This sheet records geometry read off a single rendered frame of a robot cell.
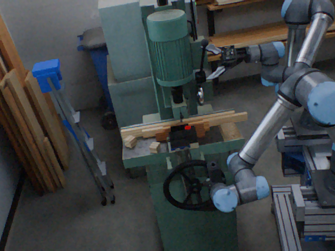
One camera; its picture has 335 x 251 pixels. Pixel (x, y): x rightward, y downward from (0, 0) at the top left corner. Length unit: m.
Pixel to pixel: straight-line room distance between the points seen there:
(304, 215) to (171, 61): 0.88
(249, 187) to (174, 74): 0.65
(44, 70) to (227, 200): 1.53
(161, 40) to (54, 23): 2.52
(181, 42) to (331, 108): 0.74
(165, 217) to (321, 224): 0.80
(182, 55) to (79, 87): 2.71
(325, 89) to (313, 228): 0.78
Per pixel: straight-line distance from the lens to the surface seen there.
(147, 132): 1.87
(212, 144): 1.76
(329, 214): 1.71
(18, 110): 2.85
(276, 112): 1.28
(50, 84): 2.38
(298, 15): 1.88
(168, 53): 1.61
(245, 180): 1.29
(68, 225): 2.87
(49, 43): 4.08
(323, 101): 1.12
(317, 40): 1.73
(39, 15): 4.01
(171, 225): 2.08
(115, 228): 2.72
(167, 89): 1.86
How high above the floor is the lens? 1.92
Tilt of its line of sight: 32 degrees down
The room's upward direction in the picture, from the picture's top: 10 degrees counter-clockwise
